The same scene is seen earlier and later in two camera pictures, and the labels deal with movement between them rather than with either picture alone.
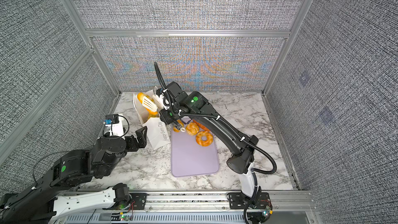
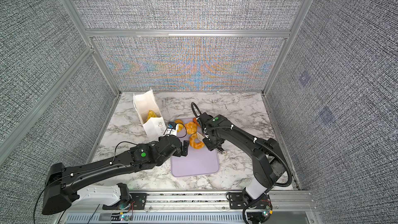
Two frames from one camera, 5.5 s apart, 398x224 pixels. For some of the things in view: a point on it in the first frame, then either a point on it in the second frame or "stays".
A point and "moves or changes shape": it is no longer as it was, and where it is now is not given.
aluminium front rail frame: x=210 y=208 stays
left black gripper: x=143 y=139 to x=180 y=153
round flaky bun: x=192 y=128 stays
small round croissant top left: x=176 y=130 stays
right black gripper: x=166 y=119 to x=211 y=147
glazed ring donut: x=206 y=142 moves or changes shape
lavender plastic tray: x=188 y=158 stays
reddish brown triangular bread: x=200 y=125 stays
